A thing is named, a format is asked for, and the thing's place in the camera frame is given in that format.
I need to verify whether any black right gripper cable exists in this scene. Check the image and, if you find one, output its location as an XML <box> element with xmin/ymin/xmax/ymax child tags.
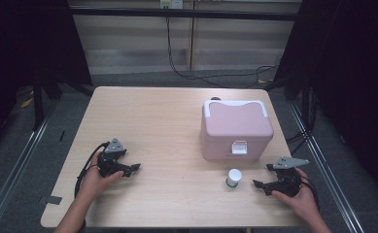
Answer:
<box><xmin>301</xmin><ymin>176</ymin><xmax>321</xmax><ymax>212</ymax></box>

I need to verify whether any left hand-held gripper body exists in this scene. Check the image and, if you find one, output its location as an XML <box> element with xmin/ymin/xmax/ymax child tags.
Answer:
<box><xmin>97</xmin><ymin>138</ymin><xmax>132</xmax><ymax>179</ymax></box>

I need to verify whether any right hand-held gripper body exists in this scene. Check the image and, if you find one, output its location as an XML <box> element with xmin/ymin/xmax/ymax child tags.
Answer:
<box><xmin>272</xmin><ymin>156</ymin><xmax>309</xmax><ymax>198</ymax></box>

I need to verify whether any bundle of black cables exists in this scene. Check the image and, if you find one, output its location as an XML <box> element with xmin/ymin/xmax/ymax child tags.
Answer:
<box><xmin>285</xmin><ymin>86</ymin><xmax>317</xmax><ymax>156</ymax></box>

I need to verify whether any grey tape strip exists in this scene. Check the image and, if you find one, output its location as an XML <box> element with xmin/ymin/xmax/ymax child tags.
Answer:
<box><xmin>44</xmin><ymin>194</ymin><xmax>63</xmax><ymax>206</ymax></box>

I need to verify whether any black metal stand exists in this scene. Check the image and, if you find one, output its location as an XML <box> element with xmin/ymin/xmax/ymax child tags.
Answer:
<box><xmin>30</xmin><ymin>74</ymin><xmax>63</xmax><ymax>132</ymax></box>

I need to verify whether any person's right hand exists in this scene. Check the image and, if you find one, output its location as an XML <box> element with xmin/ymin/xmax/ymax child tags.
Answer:
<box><xmin>271</xmin><ymin>168</ymin><xmax>321</xmax><ymax>224</ymax></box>

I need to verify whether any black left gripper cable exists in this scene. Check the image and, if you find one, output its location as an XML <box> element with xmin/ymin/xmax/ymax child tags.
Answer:
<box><xmin>74</xmin><ymin>141</ymin><xmax>111</xmax><ymax>198</ymax></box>

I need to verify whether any yellow tape piece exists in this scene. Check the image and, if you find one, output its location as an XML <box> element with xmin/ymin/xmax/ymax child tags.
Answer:
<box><xmin>19</xmin><ymin>96</ymin><xmax>35</xmax><ymax>109</ymax></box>

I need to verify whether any black curtain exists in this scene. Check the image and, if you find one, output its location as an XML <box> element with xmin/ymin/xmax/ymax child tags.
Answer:
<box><xmin>0</xmin><ymin>0</ymin><xmax>93</xmax><ymax>163</ymax></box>
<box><xmin>273</xmin><ymin>0</ymin><xmax>378</xmax><ymax>205</ymax></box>

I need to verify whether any pink storage box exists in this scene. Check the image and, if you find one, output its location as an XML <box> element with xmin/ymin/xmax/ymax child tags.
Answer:
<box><xmin>200</xmin><ymin>99</ymin><xmax>275</xmax><ymax>162</ymax></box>

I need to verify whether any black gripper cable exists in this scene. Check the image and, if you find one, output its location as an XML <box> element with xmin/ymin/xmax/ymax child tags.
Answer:
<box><xmin>301</xmin><ymin>176</ymin><xmax>321</xmax><ymax>212</ymax></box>
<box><xmin>74</xmin><ymin>141</ymin><xmax>111</xmax><ymax>198</ymax></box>

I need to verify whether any metal floor rail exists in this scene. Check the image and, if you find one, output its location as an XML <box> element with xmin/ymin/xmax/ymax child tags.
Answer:
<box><xmin>0</xmin><ymin>106</ymin><xmax>56</xmax><ymax>233</ymax></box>
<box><xmin>288</xmin><ymin>103</ymin><xmax>365</xmax><ymax>233</ymax></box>

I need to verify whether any person's left hand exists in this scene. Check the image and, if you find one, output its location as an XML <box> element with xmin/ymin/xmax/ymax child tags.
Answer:
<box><xmin>79</xmin><ymin>151</ymin><xmax>125</xmax><ymax>203</ymax></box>

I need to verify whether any white bottle with green label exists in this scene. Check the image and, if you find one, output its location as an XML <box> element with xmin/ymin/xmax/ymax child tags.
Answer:
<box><xmin>225</xmin><ymin>168</ymin><xmax>243</xmax><ymax>188</ymax></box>

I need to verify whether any black horizontal bar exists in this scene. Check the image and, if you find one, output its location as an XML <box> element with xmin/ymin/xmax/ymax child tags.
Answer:
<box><xmin>69</xmin><ymin>8</ymin><xmax>302</xmax><ymax>22</ymax></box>

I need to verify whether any long black floor cable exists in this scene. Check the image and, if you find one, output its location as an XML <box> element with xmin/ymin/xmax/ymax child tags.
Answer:
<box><xmin>165</xmin><ymin>16</ymin><xmax>280</xmax><ymax>89</ymax></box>

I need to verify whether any white wall outlet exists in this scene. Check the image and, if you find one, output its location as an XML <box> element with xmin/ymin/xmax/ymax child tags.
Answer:
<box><xmin>159</xmin><ymin>0</ymin><xmax>185</xmax><ymax>10</ymax></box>

